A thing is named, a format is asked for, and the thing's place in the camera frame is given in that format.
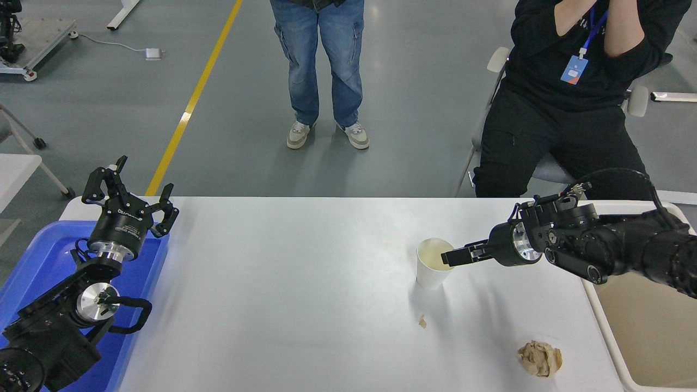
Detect white floor cable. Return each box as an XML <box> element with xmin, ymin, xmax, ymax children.
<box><xmin>76</xmin><ymin>34</ymin><xmax>148</xmax><ymax>55</ymax></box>

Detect black machine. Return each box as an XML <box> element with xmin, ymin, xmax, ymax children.
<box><xmin>0</xmin><ymin>0</ymin><xmax>26</xmax><ymax>64</ymax></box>

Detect large pale plastic bin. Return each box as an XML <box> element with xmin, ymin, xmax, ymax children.
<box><xmin>580</xmin><ymin>200</ymin><xmax>697</xmax><ymax>392</ymax></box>

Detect tan paper ball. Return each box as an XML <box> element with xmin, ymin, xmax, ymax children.
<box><xmin>518</xmin><ymin>340</ymin><xmax>563</xmax><ymax>378</ymax></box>

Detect white paper cup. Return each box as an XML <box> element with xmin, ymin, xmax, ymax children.
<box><xmin>416</xmin><ymin>238</ymin><xmax>455</xmax><ymax>290</ymax></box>

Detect white wheeled folding table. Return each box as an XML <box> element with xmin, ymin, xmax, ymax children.
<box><xmin>0</xmin><ymin>103</ymin><xmax>76</xmax><ymax>214</ymax></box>

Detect blue lanyard badge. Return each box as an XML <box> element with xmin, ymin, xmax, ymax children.
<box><xmin>561</xmin><ymin>8</ymin><xmax>609</xmax><ymax>85</ymax></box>

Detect white stand foot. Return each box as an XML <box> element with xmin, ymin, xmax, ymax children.
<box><xmin>107</xmin><ymin>0</ymin><xmax>141</xmax><ymax>31</ymax></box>
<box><xmin>651</xmin><ymin>91</ymin><xmax>697</xmax><ymax>103</ymax></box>

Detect standing person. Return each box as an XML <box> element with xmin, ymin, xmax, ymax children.
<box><xmin>270</xmin><ymin>0</ymin><xmax>370</xmax><ymax>150</ymax></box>

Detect grey wheeled platform cart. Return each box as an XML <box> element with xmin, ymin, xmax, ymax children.
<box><xmin>0</xmin><ymin>18</ymin><xmax>78</xmax><ymax>82</ymax></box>

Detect seated person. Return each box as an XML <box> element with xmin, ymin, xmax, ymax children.
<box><xmin>473</xmin><ymin>0</ymin><xmax>692</xmax><ymax>201</ymax></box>

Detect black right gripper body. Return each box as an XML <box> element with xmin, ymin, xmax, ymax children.
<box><xmin>488</xmin><ymin>220</ymin><xmax>528</xmax><ymax>268</ymax></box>

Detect grey office chair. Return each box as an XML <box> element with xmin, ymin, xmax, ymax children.
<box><xmin>455</xmin><ymin>46</ymin><xmax>673</xmax><ymax>198</ymax></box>

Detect blue plastic tray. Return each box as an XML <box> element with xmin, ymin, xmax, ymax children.
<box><xmin>0</xmin><ymin>220</ymin><xmax>170</xmax><ymax>392</ymax></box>

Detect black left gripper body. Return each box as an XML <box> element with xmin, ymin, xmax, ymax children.
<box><xmin>87</xmin><ymin>197</ymin><xmax>149</xmax><ymax>256</ymax></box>

